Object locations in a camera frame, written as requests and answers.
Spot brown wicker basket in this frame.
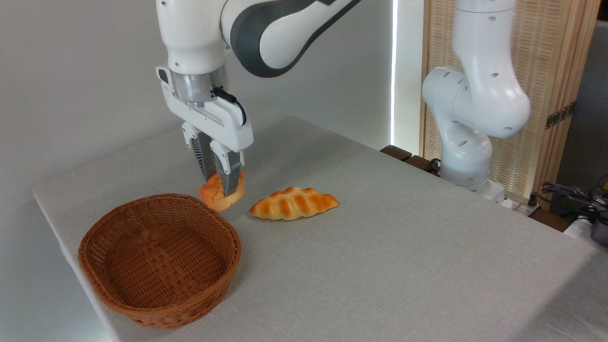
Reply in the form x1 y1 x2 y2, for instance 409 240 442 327
77 193 242 330

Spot round orange bread bun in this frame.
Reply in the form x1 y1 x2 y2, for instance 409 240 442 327
198 170 247 212

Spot bundle of black cables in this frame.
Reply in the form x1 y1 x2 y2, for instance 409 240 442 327
540 181 608 225

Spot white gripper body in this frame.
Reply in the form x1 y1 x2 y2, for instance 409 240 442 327
155 66 254 153

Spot vertical white light strip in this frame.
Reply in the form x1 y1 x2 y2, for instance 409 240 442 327
392 0 401 146

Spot metal screen hinge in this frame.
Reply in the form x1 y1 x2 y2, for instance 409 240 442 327
545 101 577 130

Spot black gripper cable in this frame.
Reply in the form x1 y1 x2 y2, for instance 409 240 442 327
211 86 248 127

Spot dark wooden furniture edge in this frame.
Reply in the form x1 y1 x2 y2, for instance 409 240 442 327
380 144 443 177

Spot braided golden bread loaf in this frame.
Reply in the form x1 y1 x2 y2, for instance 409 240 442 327
249 186 340 221

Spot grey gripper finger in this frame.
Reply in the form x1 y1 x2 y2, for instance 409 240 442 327
181 122 218 182
210 140 245 197

